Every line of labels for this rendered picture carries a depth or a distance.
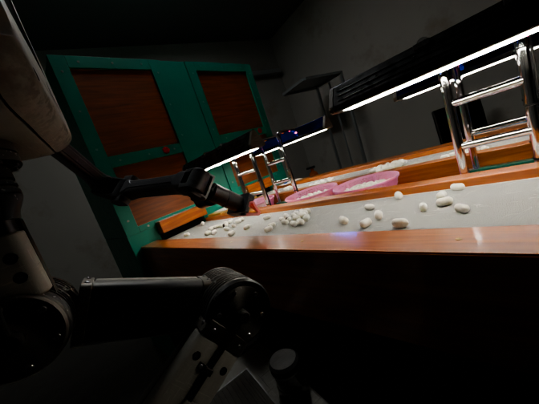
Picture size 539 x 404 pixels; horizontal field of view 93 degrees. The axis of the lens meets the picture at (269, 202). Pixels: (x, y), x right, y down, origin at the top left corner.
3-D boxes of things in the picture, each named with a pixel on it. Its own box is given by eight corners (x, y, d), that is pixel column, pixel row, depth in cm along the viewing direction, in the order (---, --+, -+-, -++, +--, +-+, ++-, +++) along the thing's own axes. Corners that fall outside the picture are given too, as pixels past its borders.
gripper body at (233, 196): (235, 198, 89) (217, 190, 85) (253, 194, 82) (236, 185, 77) (231, 216, 87) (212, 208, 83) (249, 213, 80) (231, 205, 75)
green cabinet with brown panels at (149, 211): (127, 237, 134) (46, 54, 120) (104, 239, 174) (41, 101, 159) (285, 171, 226) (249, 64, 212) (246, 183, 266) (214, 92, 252)
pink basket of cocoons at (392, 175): (392, 210, 88) (385, 184, 87) (327, 216, 108) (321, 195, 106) (413, 187, 106) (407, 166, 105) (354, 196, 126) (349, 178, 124)
